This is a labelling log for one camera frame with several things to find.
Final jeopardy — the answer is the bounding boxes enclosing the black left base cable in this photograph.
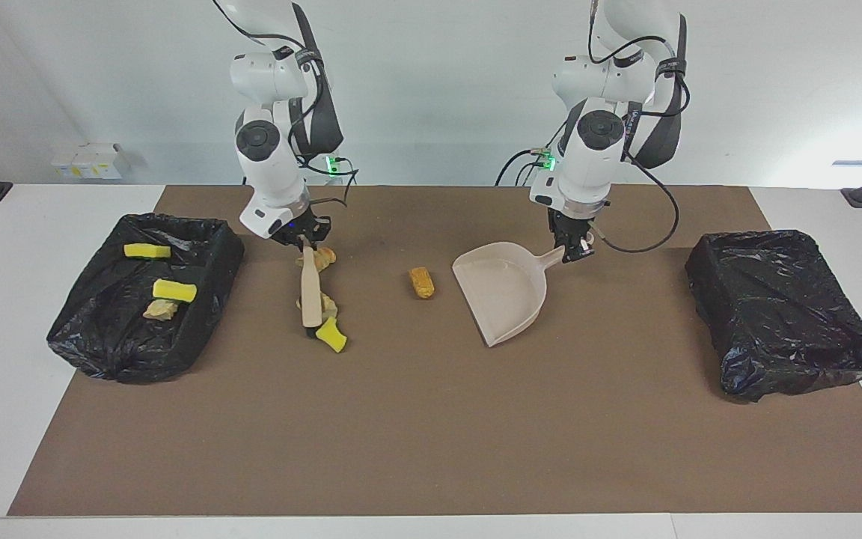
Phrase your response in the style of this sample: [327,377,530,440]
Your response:
[496,116,568,186]

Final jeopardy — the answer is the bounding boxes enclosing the brown table mat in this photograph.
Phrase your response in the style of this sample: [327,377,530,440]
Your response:
[8,186,862,517]

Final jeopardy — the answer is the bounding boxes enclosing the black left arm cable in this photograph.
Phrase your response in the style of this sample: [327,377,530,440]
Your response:
[588,0,694,254]

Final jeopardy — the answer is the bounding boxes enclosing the white socket box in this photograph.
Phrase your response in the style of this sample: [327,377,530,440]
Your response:
[51,142,131,180]

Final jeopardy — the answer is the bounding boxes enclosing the green yellow sponge piece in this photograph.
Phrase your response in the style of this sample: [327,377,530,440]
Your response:
[307,316,349,354]

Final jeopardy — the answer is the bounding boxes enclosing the beige bread chunk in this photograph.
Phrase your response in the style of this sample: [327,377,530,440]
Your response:
[296,292,340,321]

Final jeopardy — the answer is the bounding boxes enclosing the beige plastic dustpan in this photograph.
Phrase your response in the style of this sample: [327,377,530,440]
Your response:
[451,241,566,348]

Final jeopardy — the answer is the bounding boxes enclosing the orange white bread piece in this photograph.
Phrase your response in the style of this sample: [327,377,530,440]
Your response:
[296,247,337,270]

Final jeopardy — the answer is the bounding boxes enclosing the beige hand brush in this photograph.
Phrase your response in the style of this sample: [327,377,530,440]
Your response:
[299,236,325,340]

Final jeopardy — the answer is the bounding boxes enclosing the black bag lined bin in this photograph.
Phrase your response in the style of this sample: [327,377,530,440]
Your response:
[46,213,245,386]
[684,229,862,404]

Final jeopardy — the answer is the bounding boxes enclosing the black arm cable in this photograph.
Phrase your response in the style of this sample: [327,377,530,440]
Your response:
[210,0,361,214]
[588,0,694,254]

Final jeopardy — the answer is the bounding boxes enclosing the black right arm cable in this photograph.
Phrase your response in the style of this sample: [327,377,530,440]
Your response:
[210,0,361,214]

